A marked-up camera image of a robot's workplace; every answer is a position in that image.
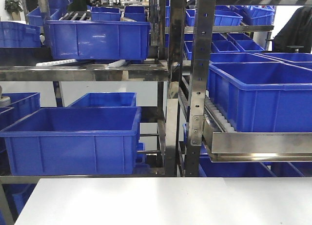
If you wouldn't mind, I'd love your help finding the stainless steel shelving rack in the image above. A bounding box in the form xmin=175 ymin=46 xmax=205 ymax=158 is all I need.
xmin=0 ymin=0 xmax=312 ymax=225

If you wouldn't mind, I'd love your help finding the blue bin behind lower left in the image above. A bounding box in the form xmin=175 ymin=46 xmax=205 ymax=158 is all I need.
xmin=68 ymin=92 xmax=137 ymax=107

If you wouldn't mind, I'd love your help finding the black jacket on chair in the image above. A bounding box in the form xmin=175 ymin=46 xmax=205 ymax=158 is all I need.
xmin=273 ymin=6 xmax=312 ymax=53

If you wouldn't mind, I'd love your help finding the large blue bin upper left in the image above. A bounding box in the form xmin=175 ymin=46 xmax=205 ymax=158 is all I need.
xmin=44 ymin=20 xmax=150 ymax=61

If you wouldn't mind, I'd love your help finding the potted green plant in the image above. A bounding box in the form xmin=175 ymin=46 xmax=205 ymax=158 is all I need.
xmin=4 ymin=0 xmax=23 ymax=20

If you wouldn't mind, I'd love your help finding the blue bin upper right shelf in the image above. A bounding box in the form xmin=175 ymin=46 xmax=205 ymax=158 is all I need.
xmin=186 ymin=9 xmax=243 ymax=26

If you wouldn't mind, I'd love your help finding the large blue bin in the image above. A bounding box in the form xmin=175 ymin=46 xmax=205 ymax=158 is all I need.
xmin=0 ymin=106 xmax=141 ymax=176
xmin=44 ymin=20 xmax=150 ymax=61
xmin=208 ymin=62 xmax=312 ymax=132

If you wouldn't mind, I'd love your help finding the blue crate far left upper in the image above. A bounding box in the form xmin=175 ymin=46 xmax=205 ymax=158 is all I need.
xmin=0 ymin=21 xmax=41 ymax=48

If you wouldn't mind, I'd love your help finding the large blue bin right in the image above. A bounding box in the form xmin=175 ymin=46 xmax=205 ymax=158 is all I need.
xmin=208 ymin=62 xmax=312 ymax=132

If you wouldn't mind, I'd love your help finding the blue bin far left lower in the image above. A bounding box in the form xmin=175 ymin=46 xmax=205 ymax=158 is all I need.
xmin=0 ymin=92 xmax=40 ymax=129

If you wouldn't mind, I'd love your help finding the large blue bin lower left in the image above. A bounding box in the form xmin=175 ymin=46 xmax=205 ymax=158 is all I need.
xmin=0 ymin=106 xmax=141 ymax=176

